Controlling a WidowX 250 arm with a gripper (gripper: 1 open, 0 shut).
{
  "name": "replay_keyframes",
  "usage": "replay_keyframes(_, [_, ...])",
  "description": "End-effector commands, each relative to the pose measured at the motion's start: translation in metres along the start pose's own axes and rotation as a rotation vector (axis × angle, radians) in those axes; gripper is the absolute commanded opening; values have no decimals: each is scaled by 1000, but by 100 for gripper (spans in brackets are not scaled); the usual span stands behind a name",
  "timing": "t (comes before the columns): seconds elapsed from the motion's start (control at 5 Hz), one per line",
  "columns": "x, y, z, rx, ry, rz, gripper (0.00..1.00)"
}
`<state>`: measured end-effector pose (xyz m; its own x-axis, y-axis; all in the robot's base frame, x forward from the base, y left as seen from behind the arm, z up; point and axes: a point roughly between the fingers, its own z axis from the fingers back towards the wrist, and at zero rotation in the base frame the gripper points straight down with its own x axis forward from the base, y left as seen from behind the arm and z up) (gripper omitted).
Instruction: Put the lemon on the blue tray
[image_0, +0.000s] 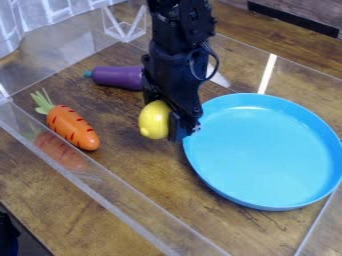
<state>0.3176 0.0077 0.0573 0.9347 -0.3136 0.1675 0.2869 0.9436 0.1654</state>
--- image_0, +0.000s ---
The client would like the white curtain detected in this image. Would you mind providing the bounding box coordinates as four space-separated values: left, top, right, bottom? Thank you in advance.
0 0 125 59

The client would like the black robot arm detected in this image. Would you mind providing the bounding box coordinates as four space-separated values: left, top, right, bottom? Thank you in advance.
141 0 217 142

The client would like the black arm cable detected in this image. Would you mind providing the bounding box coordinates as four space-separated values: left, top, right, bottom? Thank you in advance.
188 41 220 82

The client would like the purple toy eggplant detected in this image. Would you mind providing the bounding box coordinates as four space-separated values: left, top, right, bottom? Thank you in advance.
84 66 141 91

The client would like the orange toy carrot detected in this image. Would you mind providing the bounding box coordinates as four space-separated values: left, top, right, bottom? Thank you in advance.
30 89 100 151

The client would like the clear acrylic enclosure wall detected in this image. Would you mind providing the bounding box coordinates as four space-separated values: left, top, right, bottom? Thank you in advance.
0 0 342 256

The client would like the blue round tray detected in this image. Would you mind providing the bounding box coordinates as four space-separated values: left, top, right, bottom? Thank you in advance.
183 93 342 211

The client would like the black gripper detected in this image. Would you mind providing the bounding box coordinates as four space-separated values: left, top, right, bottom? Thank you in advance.
141 43 212 142

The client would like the yellow toy lemon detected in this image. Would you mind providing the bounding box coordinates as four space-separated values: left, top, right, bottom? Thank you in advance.
137 100 171 139

